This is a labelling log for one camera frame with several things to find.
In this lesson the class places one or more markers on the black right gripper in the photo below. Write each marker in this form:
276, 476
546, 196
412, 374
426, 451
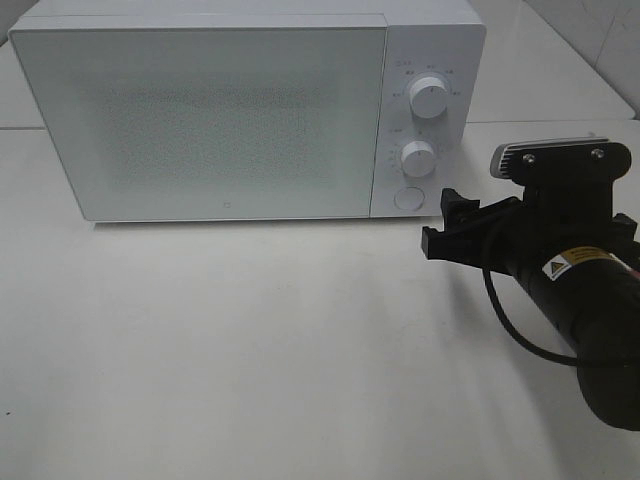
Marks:
550, 233

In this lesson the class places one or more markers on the upper white power knob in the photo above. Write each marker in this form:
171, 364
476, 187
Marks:
428, 95

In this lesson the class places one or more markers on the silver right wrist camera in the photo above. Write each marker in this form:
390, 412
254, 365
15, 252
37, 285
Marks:
557, 162

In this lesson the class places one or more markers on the white microwave door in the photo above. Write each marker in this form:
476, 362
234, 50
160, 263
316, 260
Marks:
190, 125

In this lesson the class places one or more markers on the lower white timer knob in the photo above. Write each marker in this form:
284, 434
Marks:
418, 159

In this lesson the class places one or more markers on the white microwave oven body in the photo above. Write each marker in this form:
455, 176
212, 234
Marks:
165, 111

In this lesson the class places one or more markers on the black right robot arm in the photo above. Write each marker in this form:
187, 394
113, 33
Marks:
599, 320

